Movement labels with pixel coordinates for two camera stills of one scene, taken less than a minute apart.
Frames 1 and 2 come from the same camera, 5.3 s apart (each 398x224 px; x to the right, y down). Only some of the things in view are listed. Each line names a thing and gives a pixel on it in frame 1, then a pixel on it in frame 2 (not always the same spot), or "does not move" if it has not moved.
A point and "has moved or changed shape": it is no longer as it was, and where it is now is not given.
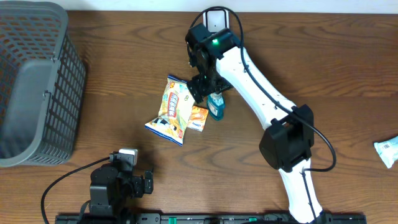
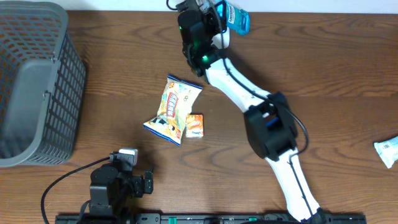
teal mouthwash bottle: [216, 105] → [237, 18]
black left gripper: [139, 188] does not move
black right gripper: [198, 89] → [211, 14]
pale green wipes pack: [388, 150] does not move
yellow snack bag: [177, 103] does not move
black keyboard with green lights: [208, 218] does not move
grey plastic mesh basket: [42, 79] does not move
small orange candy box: [198, 118] has moved or changed shape
